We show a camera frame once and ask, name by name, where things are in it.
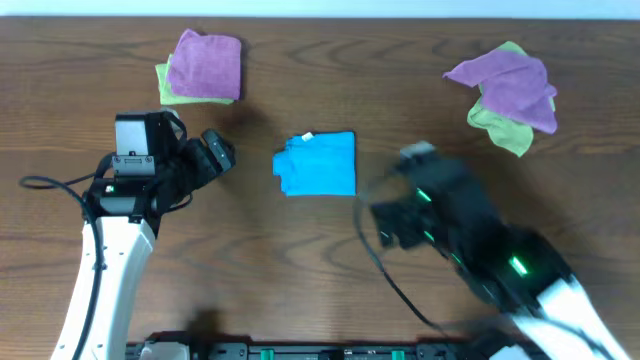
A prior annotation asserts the blue microfiber cloth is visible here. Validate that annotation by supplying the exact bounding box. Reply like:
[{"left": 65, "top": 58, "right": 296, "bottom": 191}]
[{"left": 273, "top": 131, "right": 356, "bottom": 197}]

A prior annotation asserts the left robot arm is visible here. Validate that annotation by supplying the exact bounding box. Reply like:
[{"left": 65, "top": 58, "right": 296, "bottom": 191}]
[{"left": 52, "top": 110, "right": 235, "bottom": 359}]

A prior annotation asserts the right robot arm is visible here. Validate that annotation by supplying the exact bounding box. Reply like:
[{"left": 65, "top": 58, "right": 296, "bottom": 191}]
[{"left": 354, "top": 150, "right": 628, "bottom": 359}]

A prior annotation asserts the folded green cloth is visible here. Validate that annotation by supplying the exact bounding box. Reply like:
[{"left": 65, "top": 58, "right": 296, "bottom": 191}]
[{"left": 155, "top": 54, "right": 234, "bottom": 106}]

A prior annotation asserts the crumpled green cloth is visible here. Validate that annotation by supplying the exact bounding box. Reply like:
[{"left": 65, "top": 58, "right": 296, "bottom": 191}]
[{"left": 467, "top": 41, "right": 537, "bottom": 157}]

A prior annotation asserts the folded purple cloth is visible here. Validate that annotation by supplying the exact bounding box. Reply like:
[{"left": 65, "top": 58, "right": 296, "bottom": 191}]
[{"left": 166, "top": 29, "right": 242, "bottom": 100}]

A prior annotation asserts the crumpled purple cloth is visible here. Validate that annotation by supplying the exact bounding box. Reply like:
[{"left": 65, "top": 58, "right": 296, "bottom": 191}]
[{"left": 443, "top": 49, "right": 558, "bottom": 134}]

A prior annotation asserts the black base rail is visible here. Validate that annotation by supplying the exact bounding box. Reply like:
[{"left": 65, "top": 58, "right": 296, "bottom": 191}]
[{"left": 124, "top": 331, "right": 548, "bottom": 360}]

